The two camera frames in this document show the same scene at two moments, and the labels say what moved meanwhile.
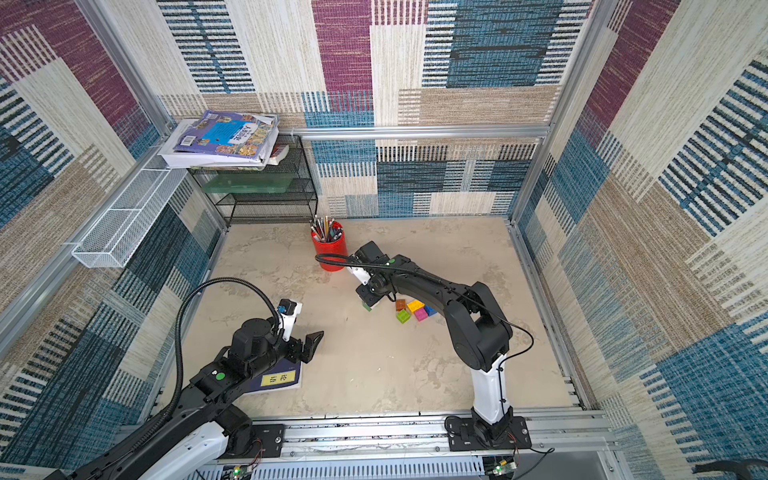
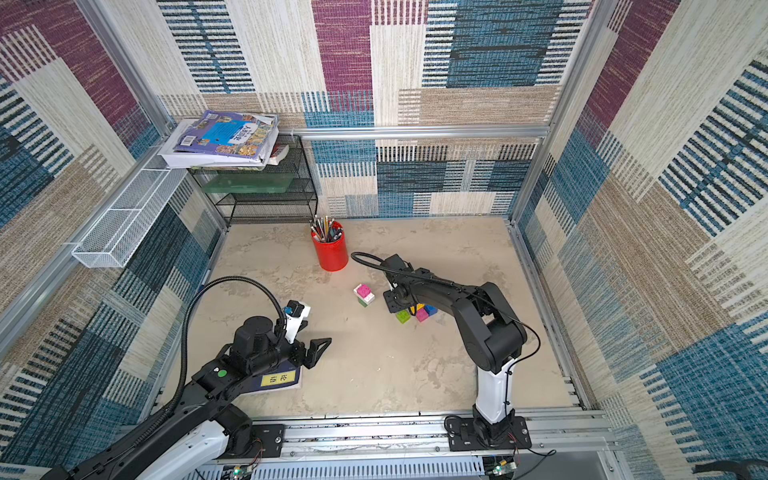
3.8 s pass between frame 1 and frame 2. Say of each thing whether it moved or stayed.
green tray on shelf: stayed
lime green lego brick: stayed
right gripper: moved
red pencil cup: stayed
